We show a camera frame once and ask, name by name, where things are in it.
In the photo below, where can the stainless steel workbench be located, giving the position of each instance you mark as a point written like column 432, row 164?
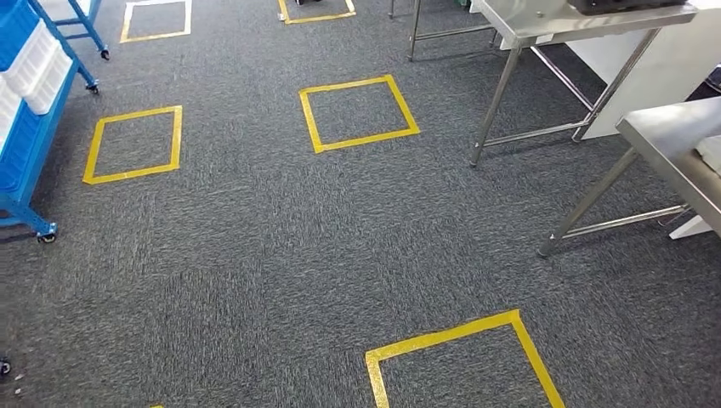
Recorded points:
column 664, row 132

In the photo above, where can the black plastic panel part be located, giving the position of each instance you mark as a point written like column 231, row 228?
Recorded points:
column 619, row 5

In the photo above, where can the yellow floor tape square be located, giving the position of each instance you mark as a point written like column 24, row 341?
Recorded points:
column 132, row 173
column 440, row 336
column 321, row 18
column 369, row 139

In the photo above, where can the black tripod stand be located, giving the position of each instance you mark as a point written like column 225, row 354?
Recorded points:
column 307, row 1

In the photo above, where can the small stainless steel table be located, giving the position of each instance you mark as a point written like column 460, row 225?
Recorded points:
column 563, row 19

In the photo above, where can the white base foot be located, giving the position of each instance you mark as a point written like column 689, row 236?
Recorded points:
column 690, row 228

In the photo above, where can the white partition panel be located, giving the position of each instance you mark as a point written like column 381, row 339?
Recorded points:
column 664, row 73

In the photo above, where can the white plastic bin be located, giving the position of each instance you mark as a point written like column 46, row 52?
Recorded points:
column 51, row 87
column 7, row 110
column 34, row 59

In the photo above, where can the blue plastic bin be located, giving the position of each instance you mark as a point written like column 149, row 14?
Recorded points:
column 19, row 152
column 14, row 31

